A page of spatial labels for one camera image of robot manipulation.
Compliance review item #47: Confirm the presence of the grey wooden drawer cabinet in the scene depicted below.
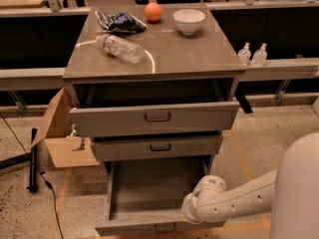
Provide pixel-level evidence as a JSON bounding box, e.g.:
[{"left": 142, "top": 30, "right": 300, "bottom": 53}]
[{"left": 62, "top": 2, "right": 247, "bottom": 184}]

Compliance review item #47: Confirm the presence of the clear pump bottle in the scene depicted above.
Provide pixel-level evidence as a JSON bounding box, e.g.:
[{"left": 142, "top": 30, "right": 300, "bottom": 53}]
[
  {"left": 238, "top": 42, "right": 251, "bottom": 66},
  {"left": 252, "top": 43, "right": 267, "bottom": 67}
]

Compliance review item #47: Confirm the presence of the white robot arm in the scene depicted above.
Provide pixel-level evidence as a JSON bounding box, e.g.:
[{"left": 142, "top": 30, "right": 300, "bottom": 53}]
[{"left": 181, "top": 132, "right": 319, "bottom": 239}]

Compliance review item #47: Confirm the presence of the grey bottom drawer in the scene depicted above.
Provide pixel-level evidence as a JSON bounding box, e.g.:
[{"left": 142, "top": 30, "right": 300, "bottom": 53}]
[{"left": 96, "top": 156, "right": 213, "bottom": 236}]

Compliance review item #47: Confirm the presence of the blue chip bag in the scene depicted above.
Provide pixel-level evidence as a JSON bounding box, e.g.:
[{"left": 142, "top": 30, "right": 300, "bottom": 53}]
[{"left": 95, "top": 11, "right": 148, "bottom": 33}]

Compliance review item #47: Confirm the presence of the grey drawer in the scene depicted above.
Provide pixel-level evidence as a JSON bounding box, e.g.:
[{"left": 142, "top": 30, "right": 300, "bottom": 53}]
[
  {"left": 96, "top": 156, "right": 213, "bottom": 236},
  {"left": 92, "top": 134, "right": 222, "bottom": 161},
  {"left": 70, "top": 102, "right": 239, "bottom": 137}
]

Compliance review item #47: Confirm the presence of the open cardboard box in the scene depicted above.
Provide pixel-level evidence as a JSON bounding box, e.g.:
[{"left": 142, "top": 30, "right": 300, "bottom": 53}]
[{"left": 31, "top": 88, "right": 100, "bottom": 168}]

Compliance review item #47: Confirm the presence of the grey middle drawer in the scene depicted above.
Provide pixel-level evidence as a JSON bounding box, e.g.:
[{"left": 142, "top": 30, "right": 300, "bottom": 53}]
[{"left": 92, "top": 134, "right": 222, "bottom": 161}]

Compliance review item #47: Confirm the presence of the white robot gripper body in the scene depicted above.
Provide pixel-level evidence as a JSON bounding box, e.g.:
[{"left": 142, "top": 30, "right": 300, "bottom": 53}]
[{"left": 180, "top": 175, "right": 226, "bottom": 224}]

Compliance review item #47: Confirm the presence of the right clear pump bottle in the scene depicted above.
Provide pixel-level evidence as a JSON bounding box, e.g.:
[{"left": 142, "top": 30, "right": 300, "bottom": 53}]
[{"left": 252, "top": 43, "right": 267, "bottom": 67}]

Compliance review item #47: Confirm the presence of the black stand base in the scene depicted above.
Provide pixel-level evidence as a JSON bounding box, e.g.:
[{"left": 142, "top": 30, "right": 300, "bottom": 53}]
[{"left": 0, "top": 132, "right": 39, "bottom": 193}]

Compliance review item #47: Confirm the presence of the orange fruit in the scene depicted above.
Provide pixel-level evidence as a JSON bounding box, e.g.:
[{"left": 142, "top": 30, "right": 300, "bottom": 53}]
[{"left": 145, "top": 2, "right": 161, "bottom": 23}]

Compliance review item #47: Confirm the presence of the grey top drawer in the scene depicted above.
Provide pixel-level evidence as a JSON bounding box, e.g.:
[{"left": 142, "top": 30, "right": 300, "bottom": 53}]
[{"left": 70, "top": 102, "right": 239, "bottom": 137}]

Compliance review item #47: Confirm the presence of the white ceramic bowl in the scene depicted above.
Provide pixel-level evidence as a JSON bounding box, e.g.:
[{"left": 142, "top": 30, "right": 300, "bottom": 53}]
[{"left": 173, "top": 9, "right": 205, "bottom": 35}]

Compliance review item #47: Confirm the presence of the clear plastic water bottle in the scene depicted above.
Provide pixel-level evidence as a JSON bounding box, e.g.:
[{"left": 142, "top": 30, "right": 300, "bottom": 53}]
[{"left": 96, "top": 34, "right": 144, "bottom": 64}]

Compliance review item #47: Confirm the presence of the left clear pump bottle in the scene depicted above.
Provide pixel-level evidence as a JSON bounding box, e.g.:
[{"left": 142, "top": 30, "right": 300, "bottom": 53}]
[{"left": 238, "top": 42, "right": 251, "bottom": 66}]

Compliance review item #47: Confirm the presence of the black floor cable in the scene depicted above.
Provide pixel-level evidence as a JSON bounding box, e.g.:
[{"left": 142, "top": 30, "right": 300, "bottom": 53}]
[{"left": 0, "top": 112, "right": 65, "bottom": 239}]

